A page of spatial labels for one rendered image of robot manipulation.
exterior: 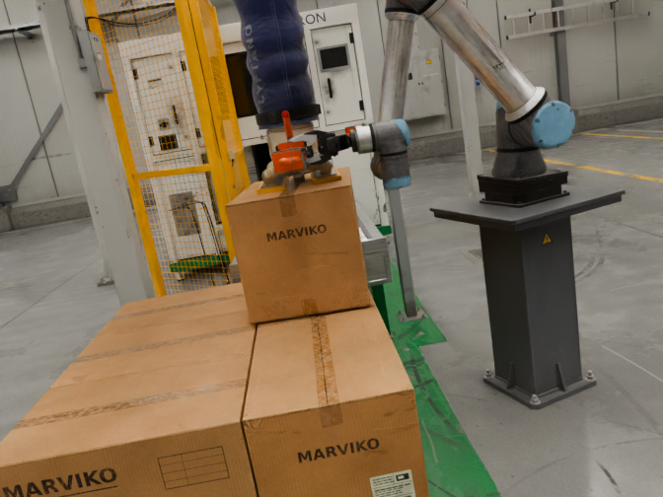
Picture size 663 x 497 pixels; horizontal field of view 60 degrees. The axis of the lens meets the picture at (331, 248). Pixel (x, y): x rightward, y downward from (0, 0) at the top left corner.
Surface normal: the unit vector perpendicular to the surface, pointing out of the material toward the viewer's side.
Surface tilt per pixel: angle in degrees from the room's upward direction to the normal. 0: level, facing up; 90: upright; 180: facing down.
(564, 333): 90
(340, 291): 90
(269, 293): 90
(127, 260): 90
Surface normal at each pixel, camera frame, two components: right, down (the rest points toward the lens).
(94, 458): 0.07, 0.22
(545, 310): 0.39, 0.15
